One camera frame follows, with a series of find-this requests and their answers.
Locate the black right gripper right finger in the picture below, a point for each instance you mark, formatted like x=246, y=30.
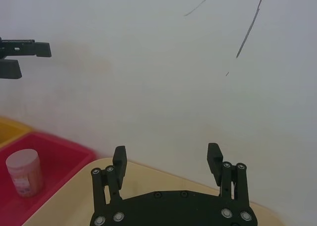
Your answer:
x=215, y=161

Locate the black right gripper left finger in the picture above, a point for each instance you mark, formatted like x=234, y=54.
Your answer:
x=118, y=166

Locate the red plastic bin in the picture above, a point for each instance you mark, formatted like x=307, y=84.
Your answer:
x=59, y=159

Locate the yellow plastic bin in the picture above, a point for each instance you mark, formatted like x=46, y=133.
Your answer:
x=10, y=130

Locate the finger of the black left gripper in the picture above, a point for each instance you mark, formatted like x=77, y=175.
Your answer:
x=10, y=69
x=24, y=47

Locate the clear plastic jar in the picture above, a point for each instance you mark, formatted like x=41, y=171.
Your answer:
x=24, y=172

